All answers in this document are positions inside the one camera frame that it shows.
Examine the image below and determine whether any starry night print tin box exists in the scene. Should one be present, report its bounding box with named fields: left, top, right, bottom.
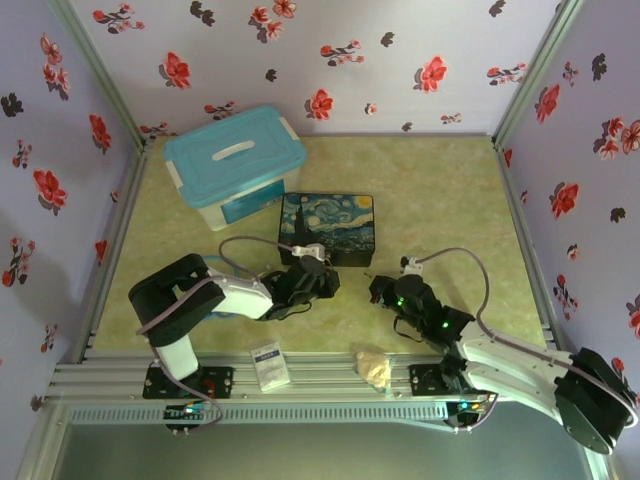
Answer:
left=276, top=189, right=377, bottom=269

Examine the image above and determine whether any blue tube stethoscope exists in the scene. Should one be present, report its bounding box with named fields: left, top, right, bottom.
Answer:
left=201, top=253, right=264, bottom=321

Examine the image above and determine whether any white flat paper packet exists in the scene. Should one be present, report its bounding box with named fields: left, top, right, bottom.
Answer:
left=249, top=340, right=292, bottom=394

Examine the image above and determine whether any blue lidded plastic storage box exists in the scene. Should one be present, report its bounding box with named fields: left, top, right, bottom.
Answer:
left=163, top=103, right=308, bottom=232

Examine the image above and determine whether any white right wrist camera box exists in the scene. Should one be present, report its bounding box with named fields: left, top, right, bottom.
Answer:
left=398, top=255, right=427, bottom=277

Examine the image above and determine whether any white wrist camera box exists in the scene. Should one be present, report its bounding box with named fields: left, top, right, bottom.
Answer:
left=398, top=255, right=427, bottom=277
left=290, top=242, right=327, bottom=260

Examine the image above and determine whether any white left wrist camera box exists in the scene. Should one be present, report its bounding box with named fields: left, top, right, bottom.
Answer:
left=290, top=242, right=327, bottom=260

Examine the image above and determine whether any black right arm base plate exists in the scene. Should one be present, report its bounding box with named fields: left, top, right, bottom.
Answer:
left=408, top=363, right=501, bottom=397

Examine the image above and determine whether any grey right arm cable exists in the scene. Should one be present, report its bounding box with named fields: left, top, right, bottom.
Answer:
left=417, top=246, right=640, bottom=434

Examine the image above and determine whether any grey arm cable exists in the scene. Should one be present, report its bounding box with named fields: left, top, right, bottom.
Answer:
left=135, top=234, right=296, bottom=435
left=417, top=246, right=640, bottom=434

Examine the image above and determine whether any grey left arm cable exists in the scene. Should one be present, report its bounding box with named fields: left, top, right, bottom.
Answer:
left=135, top=234, right=296, bottom=435

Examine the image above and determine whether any aluminium front frame rail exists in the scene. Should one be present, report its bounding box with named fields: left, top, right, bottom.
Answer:
left=48, top=348, right=597, bottom=402

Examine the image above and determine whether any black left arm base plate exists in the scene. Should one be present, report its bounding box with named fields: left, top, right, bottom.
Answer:
left=142, top=365, right=236, bottom=401

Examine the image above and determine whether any grey slotted cable duct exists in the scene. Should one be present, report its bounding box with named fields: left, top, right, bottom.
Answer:
left=66, top=403, right=452, bottom=427

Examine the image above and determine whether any aluminium side frame rail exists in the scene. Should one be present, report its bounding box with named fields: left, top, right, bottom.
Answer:
left=494, top=143, right=584, bottom=359
left=58, top=143, right=150, bottom=366

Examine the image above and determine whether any aluminium frame corner post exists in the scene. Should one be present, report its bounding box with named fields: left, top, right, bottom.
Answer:
left=48, top=0, right=150, bottom=151
left=491, top=0, right=586, bottom=151

